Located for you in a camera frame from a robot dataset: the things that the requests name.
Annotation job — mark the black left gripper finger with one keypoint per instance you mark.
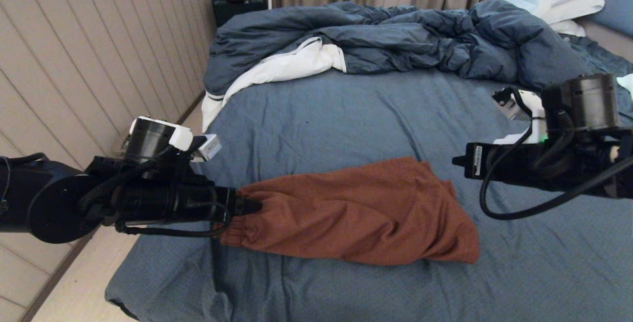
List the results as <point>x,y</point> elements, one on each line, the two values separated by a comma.
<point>247,206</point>
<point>233,193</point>

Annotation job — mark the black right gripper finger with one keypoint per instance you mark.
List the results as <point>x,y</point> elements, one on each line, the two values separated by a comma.
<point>475,161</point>
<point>459,161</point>

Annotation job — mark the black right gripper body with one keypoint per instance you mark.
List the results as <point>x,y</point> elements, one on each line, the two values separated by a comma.
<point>568,163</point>

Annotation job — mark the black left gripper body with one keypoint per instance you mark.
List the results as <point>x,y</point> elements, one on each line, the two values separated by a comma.
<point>163,203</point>

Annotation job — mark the rust brown shorts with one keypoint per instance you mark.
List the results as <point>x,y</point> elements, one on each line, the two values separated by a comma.
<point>356,213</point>

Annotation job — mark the pale crumpled cloth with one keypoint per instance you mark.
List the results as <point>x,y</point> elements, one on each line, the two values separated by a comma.
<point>627,83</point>

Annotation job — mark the blue bed sheet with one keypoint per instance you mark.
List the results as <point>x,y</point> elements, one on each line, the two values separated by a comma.
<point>346,114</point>

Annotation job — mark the rumpled dark blue duvet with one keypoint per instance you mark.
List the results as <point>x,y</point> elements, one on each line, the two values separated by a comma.
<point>420,35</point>

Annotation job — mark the small white pillow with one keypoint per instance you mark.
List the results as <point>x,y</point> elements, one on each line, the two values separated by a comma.
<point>568,27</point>

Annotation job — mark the white blanket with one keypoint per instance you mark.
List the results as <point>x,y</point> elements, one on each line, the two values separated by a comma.
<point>287,64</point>

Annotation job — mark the flat white pillow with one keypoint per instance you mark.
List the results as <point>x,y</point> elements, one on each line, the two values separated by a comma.
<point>576,8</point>

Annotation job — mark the black suitcase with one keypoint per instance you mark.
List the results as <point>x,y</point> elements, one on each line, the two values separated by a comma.
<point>237,8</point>

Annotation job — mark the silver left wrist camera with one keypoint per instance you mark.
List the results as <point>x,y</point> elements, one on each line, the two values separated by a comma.
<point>207,146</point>

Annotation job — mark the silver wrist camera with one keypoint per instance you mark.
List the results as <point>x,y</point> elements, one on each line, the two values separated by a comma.
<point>207,146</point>
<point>524,107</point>

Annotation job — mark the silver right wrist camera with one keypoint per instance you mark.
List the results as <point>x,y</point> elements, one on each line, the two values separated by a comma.
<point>524,107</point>

